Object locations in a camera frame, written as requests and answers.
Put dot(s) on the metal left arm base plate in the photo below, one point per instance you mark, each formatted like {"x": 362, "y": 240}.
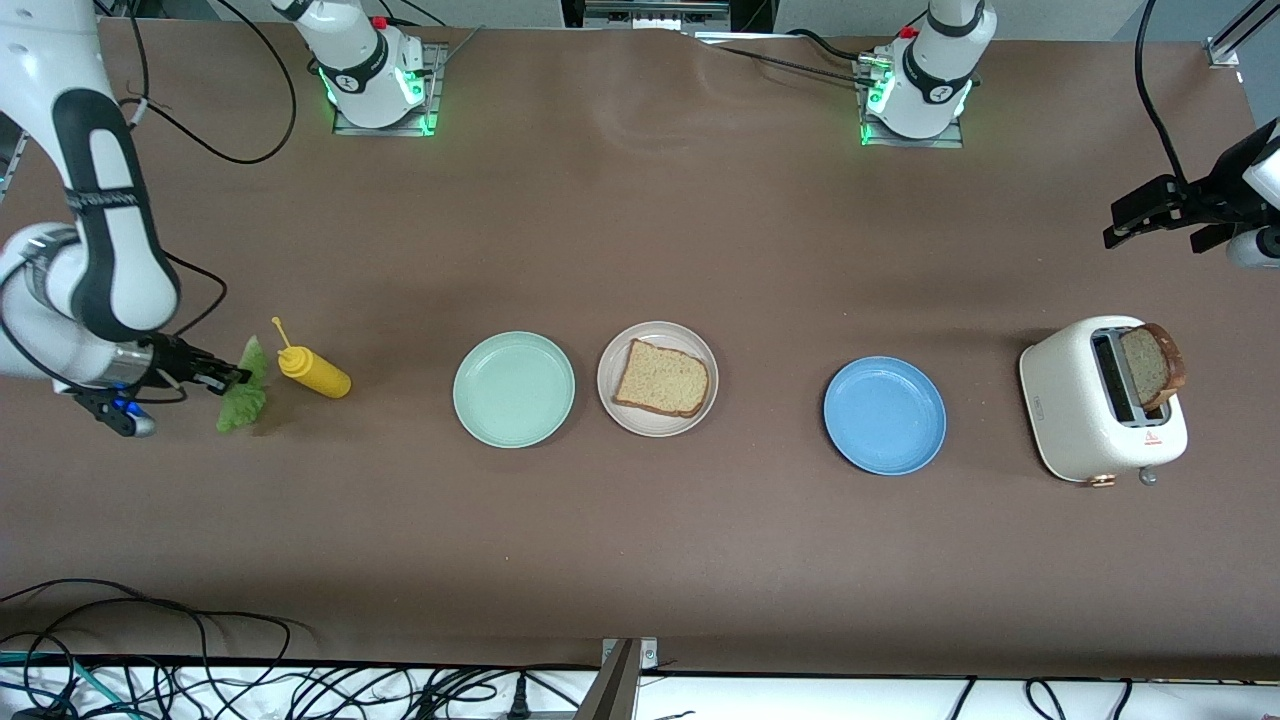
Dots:
{"x": 950, "y": 141}

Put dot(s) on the green lettuce leaf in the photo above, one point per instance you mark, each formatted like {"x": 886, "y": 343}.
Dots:
{"x": 245, "y": 405}

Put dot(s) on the white two-slot toaster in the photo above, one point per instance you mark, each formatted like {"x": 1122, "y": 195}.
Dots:
{"x": 1070, "y": 400}

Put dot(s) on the green plate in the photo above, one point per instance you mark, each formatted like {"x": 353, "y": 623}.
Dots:
{"x": 514, "y": 390}

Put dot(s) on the metal table edge bracket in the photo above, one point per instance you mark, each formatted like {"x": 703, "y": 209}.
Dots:
{"x": 615, "y": 690}

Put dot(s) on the grey aluminium frame enclosure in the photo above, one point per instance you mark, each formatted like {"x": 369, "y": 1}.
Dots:
{"x": 8, "y": 165}

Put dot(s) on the black power plug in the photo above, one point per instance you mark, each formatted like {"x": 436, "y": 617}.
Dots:
{"x": 518, "y": 702}

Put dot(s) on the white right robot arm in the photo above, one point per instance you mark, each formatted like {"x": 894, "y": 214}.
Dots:
{"x": 40, "y": 40}

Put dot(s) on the yellow mustard squeeze bottle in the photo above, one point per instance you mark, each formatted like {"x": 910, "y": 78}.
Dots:
{"x": 320, "y": 375}

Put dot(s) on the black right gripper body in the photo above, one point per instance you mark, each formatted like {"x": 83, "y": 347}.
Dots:
{"x": 168, "y": 360}

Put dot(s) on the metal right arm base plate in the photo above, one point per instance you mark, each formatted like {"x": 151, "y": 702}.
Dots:
{"x": 437, "y": 100}

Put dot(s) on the light-crumb bread slice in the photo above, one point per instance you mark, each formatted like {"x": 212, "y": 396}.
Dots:
{"x": 660, "y": 380}

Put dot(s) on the beige plate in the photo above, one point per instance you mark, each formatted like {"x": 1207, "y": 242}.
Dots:
{"x": 690, "y": 342}

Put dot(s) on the black and silver equipment rack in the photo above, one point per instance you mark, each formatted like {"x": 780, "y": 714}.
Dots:
{"x": 655, "y": 12}

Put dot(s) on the dark-crumb bread slice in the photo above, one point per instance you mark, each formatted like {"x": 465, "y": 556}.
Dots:
{"x": 1145, "y": 365}

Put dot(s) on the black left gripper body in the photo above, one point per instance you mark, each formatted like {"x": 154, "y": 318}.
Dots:
{"x": 1213, "y": 199}

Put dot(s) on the aluminium corner frame profile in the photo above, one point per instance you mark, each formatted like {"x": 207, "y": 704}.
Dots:
{"x": 1222, "y": 50}

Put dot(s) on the blue plate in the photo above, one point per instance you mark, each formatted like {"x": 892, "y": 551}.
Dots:
{"x": 885, "y": 415}

